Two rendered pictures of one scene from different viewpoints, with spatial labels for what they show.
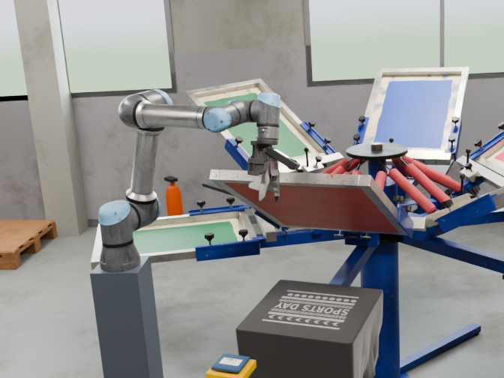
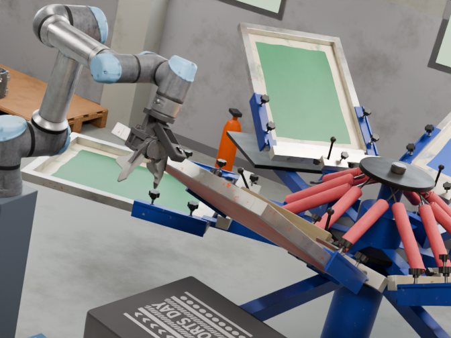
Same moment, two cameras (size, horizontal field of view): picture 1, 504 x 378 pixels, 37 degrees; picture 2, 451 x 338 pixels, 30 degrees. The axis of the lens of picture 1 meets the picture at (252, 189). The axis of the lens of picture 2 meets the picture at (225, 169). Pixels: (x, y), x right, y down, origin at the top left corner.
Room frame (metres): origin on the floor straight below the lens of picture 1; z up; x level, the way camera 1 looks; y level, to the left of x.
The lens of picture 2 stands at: (0.41, -0.73, 2.35)
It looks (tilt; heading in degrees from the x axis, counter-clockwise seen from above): 20 degrees down; 13
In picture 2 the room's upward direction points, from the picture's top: 14 degrees clockwise
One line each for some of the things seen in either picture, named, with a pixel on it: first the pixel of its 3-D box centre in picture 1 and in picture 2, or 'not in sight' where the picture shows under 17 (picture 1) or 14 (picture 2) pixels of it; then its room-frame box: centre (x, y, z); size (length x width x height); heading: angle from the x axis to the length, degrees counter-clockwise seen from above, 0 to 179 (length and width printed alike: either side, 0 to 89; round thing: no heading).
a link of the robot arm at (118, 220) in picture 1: (116, 221); (7, 139); (2.64, 0.51, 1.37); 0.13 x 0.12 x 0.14; 148
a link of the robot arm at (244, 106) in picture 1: (239, 112); (149, 68); (2.47, 0.02, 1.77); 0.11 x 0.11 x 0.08; 58
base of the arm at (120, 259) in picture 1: (118, 251); (0, 173); (2.64, 0.51, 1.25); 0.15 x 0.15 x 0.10
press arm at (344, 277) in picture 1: (346, 274); (278, 302); (3.13, -0.40, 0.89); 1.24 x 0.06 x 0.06; 157
